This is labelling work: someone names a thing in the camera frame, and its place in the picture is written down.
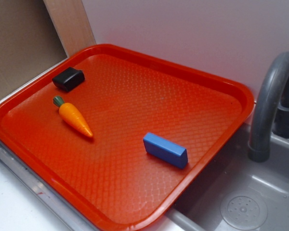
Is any red plastic tray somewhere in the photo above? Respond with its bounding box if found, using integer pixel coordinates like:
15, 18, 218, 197
0, 45, 254, 231

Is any orange toy carrot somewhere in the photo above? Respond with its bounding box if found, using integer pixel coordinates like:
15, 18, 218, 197
53, 96, 93, 138

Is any grey toy faucet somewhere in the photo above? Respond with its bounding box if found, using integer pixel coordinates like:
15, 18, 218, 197
248, 51, 289, 162

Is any blue rectangular block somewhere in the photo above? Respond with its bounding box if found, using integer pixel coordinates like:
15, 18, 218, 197
143, 133, 188, 169

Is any grey toy sink basin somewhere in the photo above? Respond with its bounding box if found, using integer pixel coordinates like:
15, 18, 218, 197
168, 101, 289, 231

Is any wooden plank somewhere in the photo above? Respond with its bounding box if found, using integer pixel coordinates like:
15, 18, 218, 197
44, 0, 96, 57

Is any black rectangular block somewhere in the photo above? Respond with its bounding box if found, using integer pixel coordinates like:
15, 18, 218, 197
52, 67, 85, 92

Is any brown cardboard panel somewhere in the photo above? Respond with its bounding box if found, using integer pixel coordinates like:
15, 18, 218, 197
0, 0, 66, 100

